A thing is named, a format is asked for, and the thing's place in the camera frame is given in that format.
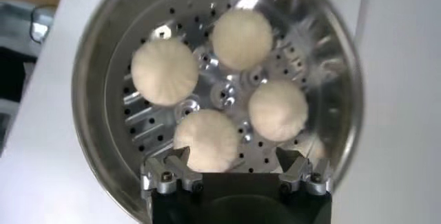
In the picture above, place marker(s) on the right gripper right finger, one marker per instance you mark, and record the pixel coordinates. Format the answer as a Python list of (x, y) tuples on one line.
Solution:
[(303, 172)]

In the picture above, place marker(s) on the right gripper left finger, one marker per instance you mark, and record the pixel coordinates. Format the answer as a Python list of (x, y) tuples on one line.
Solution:
[(165, 173)]

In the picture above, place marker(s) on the white steamed baozi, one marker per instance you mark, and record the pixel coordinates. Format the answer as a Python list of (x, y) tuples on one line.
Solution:
[(164, 72), (278, 110), (206, 139), (242, 39)]

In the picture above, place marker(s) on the perforated steel steamer basket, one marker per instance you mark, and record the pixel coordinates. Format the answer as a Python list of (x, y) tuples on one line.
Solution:
[(100, 84)]

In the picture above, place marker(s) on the grey robot chassis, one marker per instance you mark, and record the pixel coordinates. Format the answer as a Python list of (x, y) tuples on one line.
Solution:
[(41, 22)]

